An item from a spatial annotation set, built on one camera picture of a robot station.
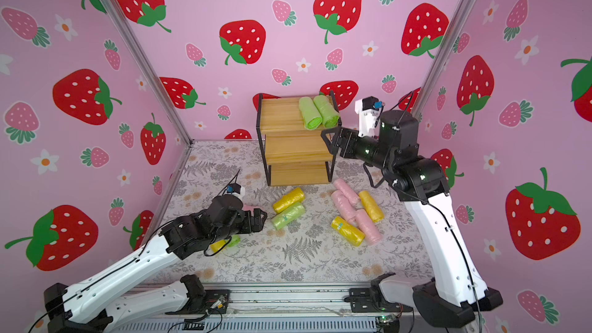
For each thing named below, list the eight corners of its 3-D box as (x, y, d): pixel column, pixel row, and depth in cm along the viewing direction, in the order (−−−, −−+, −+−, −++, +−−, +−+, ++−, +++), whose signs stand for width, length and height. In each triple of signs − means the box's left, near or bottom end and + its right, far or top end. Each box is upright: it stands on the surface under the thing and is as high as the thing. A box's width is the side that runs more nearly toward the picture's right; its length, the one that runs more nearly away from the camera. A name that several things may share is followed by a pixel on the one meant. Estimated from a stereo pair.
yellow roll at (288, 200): (278, 217, 95) (277, 213, 92) (271, 208, 98) (270, 203, 95) (306, 198, 101) (306, 194, 98) (298, 190, 104) (298, 185, 101)
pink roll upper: (351, 208, 98) (352, 204, 95) (332, 185, 106) (333, 180, 103) (360, 203, 100) (362, 198, 97) (341, 180, 108) (342, 175, 104)
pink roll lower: (367, 247, 88) (370, 243, 84) (352, 215, 96) (353, 211, 93) (381, 242, 89) (384, 238, 86) (364, 211, 97) (366, 207, 94)
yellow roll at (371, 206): (371, 224, 94) (374, 220, 91) (355, 197, 102) (357, 193, 99) (383, 219, 95) (386, 215, 92) (366, 193, 103) (368, 189, 100)
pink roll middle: (346, 224, 94) (347, 219, 90) (330, 197, 102) (330, 192, 98) (356, 219, 95) (358, 214, 91) (339, 193, 103) (340, 188, 99)
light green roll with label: (276, 231, 91) (275, 227, 88) (270, 222, 94) (269, 217, 90) (307, 212, 96) (307, 208, 93) (300, 204, 99) (300, 199, 96)
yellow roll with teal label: (329, 227, 93) (330, 222, 89) (337, 218, 95) (338, 212, 92) (356, 249, 87) (359, 245, 83) (364, 239, 90) (367, 234, 86)
